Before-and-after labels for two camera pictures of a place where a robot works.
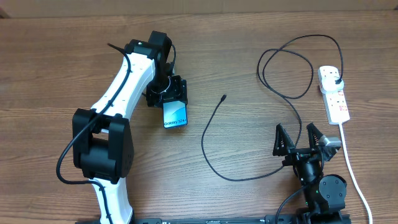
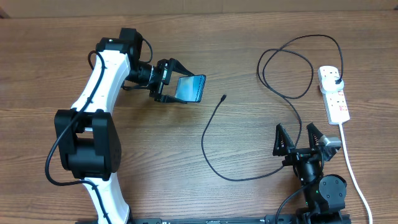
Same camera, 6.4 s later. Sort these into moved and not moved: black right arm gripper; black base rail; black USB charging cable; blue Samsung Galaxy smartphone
Moved: blue Samsung Galaxy smartphone
Not moved: black base rail; black USB charging cable; black right arm gripper
